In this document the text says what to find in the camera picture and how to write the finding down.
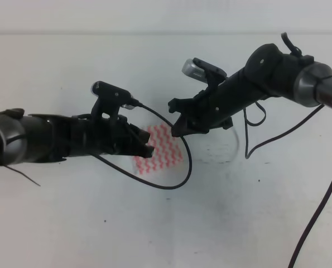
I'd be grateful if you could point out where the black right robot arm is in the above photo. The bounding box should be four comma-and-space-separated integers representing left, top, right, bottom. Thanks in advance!
168, 33, 332, 137

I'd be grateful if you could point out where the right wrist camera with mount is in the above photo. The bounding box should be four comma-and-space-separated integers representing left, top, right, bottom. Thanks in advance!
182, 58, 227, 87

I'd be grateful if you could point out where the black left camera cable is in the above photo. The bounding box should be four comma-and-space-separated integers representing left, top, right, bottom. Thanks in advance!
93, 99, 193, 189

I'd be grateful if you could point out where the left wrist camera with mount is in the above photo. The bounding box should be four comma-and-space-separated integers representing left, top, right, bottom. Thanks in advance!
91, 81, 135, 120

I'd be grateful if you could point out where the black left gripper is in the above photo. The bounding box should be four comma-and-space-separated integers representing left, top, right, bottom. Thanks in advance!
68, 116, 154, 159

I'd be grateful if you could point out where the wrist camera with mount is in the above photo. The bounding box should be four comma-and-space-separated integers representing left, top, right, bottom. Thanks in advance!
182, 58, 227, 87
91, 81, 135, 120

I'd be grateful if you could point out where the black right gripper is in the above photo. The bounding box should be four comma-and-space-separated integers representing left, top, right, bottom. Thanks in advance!
168, 88, 233, 137

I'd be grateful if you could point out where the pink white striped towel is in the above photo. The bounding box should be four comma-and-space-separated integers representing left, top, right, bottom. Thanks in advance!
133, 123, 184, 175

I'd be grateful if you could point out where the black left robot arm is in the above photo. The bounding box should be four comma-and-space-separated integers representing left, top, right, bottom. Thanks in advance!
0, 108, 154, 166

